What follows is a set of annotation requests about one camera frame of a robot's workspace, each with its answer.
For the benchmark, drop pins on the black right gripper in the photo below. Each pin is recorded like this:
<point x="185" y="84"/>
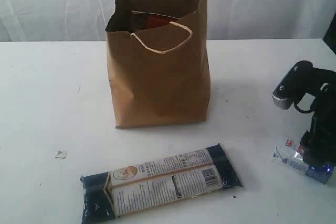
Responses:
<point x="319" y="142"/>

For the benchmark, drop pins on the small blue white packet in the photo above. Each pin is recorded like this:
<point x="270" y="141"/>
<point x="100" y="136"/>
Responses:
<point x="289" y="153"/>

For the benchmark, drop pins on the long dark noodle package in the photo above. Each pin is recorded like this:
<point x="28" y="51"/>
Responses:
<point x="111" y="195"/>

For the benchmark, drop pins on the brown pouch orange label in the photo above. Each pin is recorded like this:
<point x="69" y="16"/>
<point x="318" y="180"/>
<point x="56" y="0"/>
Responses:
<point x="146" y="20"/>

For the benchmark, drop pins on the brown paper bag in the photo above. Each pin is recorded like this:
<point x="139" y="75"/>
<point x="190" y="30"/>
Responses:
<point x="159" y="76"/>

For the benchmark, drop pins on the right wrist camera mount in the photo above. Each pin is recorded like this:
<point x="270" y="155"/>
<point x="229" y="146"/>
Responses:
<point x="293" y="85"/>

